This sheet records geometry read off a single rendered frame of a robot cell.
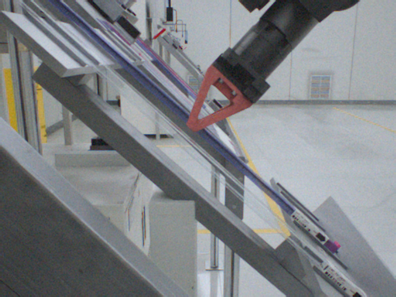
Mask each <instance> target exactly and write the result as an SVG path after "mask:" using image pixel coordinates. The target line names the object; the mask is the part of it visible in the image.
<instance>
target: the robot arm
mask: <svg viewBox="0 0 396 297"><path fill-rule="evenodd" d="M237 1H239V2H240V3H241V5H242V6H244V7H245V8H246V10H248V11H249V12H250V13H252V12H253V11H254V10H256V9H257V10H259V11H260V10H262V9H263V8H264V7H265V6H266V5H267V4H268V3H269V2H270V1H271V0H237ZM359 1H360V0H276V1H275V2H274V3H273V4H272V5H271V6H269V8H268V9H267V10H266V11H265V12H264V14H263V15H261V16H260V19H259V20H258V22H257V23H256V24H255V25H253V26H252V27H251V28H250V29H249V30H248V31H247V32H246V34H244V36H242V38H241V39H240V40H239V41H238V42H237V43H236V45H234V46H233V48H232V49H231V48H230V47H228V49H227V50H225V52H224V53H221V54H220V55H219V56H218V58H217V59H215V60H214V63H213V64H211V65H210V66H209V68H208V69H207V70H206V73H205V75H204V80H203V81H202V84H201V86H200V88H199V92H198V95H197V97H196V100H195V102H194V106H193V108H192V111H191V113H190V116H189V120H188V122H187V126H188V127H189V128H190V129H191V130H192V131H193V132H198V131H199V130H201V129H203V128H205V127H208V126H210V125H212V124H213V123H215V122H219V121H221V120H223V119H225V118H227V117H230V116H232V115H234V114H236V113H238V112H242V111H243V110H245V109H248V108H249V107H251V106H252V103H254V104H255V103H256V102H257V101H258V100H259V99H260V98H261V97H262V96H263V95H264V94H265V93H266V92H267V90H268V89H269V88H271V86H270V85H269V84H268V83H267V82H266V79H267V78H268V77H269V76H270V75H271V74H272V73H273V72H274V70H275V69H276V68H277V67H278V66H279V65H280V64H281V63H282V62H283V61H284V60H285V58H287V56H289V54H290V52H291V51H294V49H295V48H296V47H297V46H298V45H299V43H300V42H302V41H303V38H305V37H306V36H307V35H308V34H309V33H310V32H311V31H312V29H313V28H314V27H315V26H316V25H317V24H318V23H320V22H321V21H324V20H325V19H326V17H328V16H329V15H330V14H331V13H334V11H344V10H347V9H350V8H351V7H353V6H355V5H356V4H357V3H358V2H359ZM211 84H212V85H213V86H214V87H215V88H217V89H218V90H219V91H220V92H222V93H223V95H224V96H225V97H227V99H229V100H230V103H229V104H228V105H227V106H225V107H223V108H221V109H219V110H217V111H216V112H213V113H211V114H210V115H208V116H206V117H203V118H201V119H200V120H199V119H198V116H199V113H200V111H201V109H202V106H203V104H204V101H205V98H206V96H207V94H208V92H209V88H210V86H211Z"/></svg>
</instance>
